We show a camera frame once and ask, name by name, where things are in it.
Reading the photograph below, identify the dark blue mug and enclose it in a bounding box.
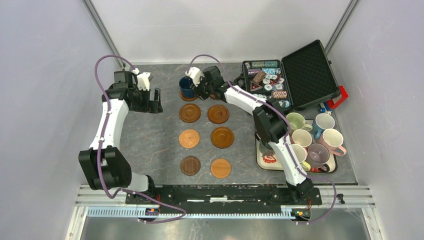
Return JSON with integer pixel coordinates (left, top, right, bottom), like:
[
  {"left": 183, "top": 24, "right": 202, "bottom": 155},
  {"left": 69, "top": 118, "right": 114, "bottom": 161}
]
[{"left": 178, "top": 76, "right": 196, "bottom": 98}]

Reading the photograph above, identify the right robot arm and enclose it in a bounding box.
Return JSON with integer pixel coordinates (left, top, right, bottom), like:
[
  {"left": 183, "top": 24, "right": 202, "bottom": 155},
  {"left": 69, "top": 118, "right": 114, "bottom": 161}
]
[{"left": 185, "top": 66, "right": 314, "bottom": 204}]

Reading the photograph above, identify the light cork coaster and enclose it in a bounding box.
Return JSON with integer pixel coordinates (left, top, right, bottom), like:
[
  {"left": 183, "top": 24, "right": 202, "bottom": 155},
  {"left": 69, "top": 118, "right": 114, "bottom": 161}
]
[{"left": 178, "top": 129, "right": 200, "bottom": 149}]

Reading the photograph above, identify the light green mug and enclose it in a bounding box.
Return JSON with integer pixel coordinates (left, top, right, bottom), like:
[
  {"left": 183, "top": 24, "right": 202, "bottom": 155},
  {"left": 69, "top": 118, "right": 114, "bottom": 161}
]
[{"left": 286, "top": 112, "right": 313, "bottom": 134}]

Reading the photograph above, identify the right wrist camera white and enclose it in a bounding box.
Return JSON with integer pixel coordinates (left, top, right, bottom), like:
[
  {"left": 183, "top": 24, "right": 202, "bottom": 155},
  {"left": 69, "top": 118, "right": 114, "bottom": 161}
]
[{"left": 185, "top": 67, "right": 204, "bottom": 87}]

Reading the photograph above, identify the white serving tray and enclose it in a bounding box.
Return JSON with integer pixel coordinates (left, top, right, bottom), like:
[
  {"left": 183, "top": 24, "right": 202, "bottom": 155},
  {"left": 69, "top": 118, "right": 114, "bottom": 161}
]
[{"left": 254, "top": 117, "right": 339, "bottom": 174}]

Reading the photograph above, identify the wooden coaster four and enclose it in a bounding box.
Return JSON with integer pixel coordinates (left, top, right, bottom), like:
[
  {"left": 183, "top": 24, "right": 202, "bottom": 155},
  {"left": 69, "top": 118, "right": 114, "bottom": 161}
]
[{"left": 210, "top": 126, "right": 235, "bottom": 149}]

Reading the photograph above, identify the orange coaster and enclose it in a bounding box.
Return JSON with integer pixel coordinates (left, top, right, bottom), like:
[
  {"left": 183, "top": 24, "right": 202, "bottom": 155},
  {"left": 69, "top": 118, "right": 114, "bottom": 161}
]
[{"left": 210, "top": 158, "right": 232, "bottom": 179}]

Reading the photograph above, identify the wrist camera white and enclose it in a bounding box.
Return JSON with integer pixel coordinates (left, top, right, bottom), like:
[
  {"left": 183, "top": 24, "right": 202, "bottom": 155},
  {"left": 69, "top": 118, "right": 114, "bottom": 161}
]
[
  {"left": 185, "top": 67, "right": 204, "bottom": 87},
  {"left": 137, "top": 72, "right": 152, "bottom": 91}
]

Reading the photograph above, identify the wooden coaster five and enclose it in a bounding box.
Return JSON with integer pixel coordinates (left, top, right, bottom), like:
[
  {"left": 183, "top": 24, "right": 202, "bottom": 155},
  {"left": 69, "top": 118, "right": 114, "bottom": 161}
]
[{"left": 179, "top": 103, "right": 201, "bottom": 123}]

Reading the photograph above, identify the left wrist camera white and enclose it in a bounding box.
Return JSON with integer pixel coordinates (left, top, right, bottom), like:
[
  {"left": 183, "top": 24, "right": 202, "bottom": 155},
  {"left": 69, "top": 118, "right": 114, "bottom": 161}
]
[{"left": 137, "top": 72, "right": 152, "bottom": 91}]

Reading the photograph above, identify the wooden coaster one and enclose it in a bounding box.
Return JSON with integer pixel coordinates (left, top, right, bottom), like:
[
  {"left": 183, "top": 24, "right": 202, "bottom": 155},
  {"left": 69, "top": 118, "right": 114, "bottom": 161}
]
[{"left": 179, "top": 91, "right": 198, "bottom": 102}]

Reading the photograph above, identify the red plastic block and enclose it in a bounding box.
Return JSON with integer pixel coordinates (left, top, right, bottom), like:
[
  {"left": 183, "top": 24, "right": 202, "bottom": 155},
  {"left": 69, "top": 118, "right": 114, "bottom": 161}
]
[{"left": 326, "top": 85, "right": 349, "bottom": 111}]

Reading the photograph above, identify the mauve mug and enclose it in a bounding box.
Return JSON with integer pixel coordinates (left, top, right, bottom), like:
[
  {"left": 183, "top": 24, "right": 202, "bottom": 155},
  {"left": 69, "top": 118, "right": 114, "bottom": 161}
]
[{"left": 306, "top": 143, "right": 330, "bottom": 173}]

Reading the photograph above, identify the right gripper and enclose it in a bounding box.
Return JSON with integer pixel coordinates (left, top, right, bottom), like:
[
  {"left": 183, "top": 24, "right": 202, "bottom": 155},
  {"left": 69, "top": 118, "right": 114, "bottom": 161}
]
[{"left": 189, "top": 75, "right": 214, "bottom": 101}]

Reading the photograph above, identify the black poker chip case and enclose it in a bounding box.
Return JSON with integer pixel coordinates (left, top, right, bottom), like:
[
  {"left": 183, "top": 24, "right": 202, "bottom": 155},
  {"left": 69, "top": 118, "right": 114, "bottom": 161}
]
[{"left": 234, "top": 39, "right": 341, "bottom": 114}]

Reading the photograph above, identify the dark walnut coaster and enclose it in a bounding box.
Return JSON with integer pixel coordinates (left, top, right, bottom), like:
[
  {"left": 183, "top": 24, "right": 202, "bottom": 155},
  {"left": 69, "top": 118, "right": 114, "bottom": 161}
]
[{"left": 180, "top": 156, "right": 201, "bottom": 176}]

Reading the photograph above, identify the aluminium frame rail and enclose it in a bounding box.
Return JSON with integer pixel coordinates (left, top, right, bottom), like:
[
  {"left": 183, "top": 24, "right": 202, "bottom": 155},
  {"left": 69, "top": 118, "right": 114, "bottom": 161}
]
[{"left": 75, "top": 184, "right": 375, "bottom": 220}]

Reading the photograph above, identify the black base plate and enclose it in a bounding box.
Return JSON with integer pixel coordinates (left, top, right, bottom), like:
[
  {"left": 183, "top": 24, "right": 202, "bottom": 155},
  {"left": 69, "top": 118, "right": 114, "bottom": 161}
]
[{"left": 125, "top": 184, "right": 323, "bottom": 215}]

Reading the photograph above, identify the wooden coaster three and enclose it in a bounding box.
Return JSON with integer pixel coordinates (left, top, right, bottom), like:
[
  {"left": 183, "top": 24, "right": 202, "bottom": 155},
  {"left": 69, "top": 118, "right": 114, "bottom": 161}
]
[{"left": 207, "top": 104, "right": 230, "bottom": 124}]

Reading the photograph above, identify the yellow green mug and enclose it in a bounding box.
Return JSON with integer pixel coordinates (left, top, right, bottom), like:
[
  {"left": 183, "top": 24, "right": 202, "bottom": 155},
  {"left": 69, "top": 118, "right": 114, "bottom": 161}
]
[{"left": 291, "top": 143, "right": 311, "bottom": 171}]

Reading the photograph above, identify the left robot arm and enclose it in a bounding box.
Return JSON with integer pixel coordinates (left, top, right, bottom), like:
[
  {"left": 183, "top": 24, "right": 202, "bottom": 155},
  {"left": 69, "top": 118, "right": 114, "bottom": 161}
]
[{"left": 78, "top": 70, "right": 163, "bottom": 204}]

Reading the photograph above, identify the peach pink mug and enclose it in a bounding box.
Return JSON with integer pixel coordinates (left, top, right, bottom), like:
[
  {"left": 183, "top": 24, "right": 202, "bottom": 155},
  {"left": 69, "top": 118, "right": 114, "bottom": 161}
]
[{"left": 290, "top": 129, "right": 313, "bottom": 149}]

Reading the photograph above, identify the light blue mug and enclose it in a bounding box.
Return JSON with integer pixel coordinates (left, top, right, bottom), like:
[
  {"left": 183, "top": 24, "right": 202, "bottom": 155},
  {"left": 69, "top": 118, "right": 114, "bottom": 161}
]
[{"left": 310, "top": 113, "right": 336, "bottom": 140}]

